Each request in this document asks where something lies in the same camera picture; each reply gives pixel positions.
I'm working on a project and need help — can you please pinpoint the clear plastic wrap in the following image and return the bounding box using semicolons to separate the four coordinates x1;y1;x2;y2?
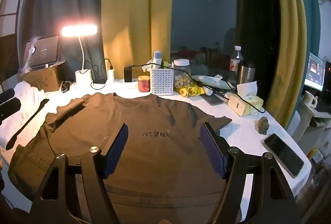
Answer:
18;36;39;74

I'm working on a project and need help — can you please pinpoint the white perforated basket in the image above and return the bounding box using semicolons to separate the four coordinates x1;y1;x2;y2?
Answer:
150;68;175;96

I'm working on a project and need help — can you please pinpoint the narrow yellow curtain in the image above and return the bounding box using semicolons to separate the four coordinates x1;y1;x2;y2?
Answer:
264;0;308;129

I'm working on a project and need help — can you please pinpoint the steel tumbler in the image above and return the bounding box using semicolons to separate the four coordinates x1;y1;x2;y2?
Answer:
237;61;256;85

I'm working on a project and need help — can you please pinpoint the yellow snack bag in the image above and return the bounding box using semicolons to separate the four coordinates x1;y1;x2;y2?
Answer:
176;86;211;98

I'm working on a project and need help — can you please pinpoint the cardboard box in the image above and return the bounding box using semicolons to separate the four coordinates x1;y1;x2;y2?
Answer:
18;65;61;92

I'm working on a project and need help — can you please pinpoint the white power strip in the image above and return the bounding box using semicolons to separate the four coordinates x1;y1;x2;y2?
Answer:
93;78;139;89

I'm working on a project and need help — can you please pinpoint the glass jar with white lid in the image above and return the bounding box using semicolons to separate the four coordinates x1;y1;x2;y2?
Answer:
173;59;192;88

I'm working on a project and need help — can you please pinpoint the clear plastic water bottle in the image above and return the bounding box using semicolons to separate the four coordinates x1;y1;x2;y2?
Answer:
228;45;244;86

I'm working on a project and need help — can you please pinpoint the stack of blue cups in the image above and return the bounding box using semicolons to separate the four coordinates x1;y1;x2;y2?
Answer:
152;51;163;66

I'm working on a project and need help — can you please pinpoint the dark smartphone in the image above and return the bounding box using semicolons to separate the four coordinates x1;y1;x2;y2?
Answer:
202;93;224;106

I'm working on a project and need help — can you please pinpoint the wet wipes packet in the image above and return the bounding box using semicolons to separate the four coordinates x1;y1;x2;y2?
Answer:
191;74;233;90

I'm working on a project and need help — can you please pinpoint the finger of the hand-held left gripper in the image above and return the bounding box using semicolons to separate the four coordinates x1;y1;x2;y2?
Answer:
0;98;22;121
0;88;16;105

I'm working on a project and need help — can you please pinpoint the crumpled white tissue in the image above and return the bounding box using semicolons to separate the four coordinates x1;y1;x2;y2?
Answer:
141;59;156;72

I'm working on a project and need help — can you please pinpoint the wide yellow curtain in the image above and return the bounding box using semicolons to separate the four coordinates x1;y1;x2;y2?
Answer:
101;0;175;79

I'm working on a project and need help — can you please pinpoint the black strap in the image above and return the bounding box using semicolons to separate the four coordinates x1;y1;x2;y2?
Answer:
5;99;49;151

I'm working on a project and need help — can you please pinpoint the red tin can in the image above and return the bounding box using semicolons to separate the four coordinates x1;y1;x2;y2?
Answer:
138;75;151;92

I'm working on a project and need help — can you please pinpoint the brown printed t-shirt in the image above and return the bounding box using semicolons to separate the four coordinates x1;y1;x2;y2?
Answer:
8;92;233;224

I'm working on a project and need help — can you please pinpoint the white desk lamp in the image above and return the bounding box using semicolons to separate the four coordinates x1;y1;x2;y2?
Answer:
61;25;99;89

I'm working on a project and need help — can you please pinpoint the white charger's black cable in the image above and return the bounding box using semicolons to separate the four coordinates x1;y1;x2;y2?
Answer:
90;58;113;90

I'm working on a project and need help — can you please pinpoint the white textured tablecloth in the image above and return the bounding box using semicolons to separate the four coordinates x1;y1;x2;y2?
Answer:
0;79;312;224

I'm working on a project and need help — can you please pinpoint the tablet computer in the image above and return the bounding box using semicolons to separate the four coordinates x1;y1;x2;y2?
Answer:
23;35;61;68

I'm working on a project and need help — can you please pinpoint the dark computer monitor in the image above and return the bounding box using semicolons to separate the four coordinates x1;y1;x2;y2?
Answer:
324;61;331;100

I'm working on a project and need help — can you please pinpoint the white garment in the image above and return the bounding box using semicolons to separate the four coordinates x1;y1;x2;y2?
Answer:
0;81;48;152

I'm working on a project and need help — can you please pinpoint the white side desk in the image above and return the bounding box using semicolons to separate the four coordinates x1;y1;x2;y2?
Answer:
292;102;331;147

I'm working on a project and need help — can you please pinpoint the teal curtain strip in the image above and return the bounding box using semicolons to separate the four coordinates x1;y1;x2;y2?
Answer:
284;0;321;131

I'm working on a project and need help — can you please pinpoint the large smartphone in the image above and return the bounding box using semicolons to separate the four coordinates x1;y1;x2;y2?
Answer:
263;133;305;179

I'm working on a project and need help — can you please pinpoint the white mug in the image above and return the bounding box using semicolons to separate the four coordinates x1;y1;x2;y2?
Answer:
302;91;318;108

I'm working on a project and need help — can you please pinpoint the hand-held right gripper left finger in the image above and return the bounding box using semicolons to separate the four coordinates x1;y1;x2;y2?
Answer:
28;123;129;224

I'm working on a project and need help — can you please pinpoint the lit computer monitor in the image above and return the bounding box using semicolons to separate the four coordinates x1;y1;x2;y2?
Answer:
304;53;326;92

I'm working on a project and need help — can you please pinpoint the green stone ornament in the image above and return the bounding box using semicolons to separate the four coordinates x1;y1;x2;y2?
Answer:
255;117;270;135

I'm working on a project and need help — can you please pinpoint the yellow-green tissue box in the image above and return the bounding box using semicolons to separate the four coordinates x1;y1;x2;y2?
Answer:
236;81;264;117

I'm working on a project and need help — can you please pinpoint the window pane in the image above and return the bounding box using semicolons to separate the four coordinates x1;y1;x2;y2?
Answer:
171;0;238;69

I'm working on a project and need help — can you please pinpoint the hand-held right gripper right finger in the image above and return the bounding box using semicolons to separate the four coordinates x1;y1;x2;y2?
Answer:
200;122;302;224

